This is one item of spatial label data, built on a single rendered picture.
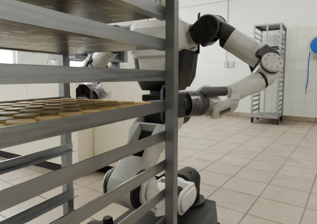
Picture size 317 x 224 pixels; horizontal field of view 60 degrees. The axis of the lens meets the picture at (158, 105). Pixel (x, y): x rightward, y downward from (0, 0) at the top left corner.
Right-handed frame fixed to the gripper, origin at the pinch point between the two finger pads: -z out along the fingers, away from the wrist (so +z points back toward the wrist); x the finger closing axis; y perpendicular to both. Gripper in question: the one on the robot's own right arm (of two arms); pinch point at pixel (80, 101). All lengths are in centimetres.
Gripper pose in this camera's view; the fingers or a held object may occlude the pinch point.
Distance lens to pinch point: 106.6
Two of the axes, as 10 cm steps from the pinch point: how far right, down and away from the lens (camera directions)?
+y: 10.0, 0.0, 0.2
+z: -0.2, -1.0, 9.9
